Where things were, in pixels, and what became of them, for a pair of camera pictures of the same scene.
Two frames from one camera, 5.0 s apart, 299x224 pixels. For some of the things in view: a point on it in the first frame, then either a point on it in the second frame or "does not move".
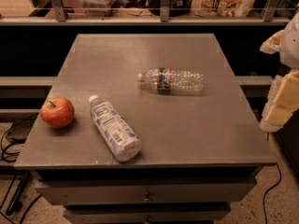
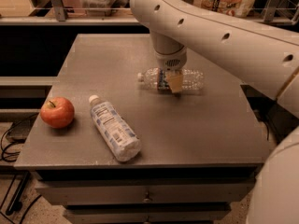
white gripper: (291, 46) → (171, 61)
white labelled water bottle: (114, 131) does not move
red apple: (58, 112) does not move
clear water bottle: (169, 79) does not move
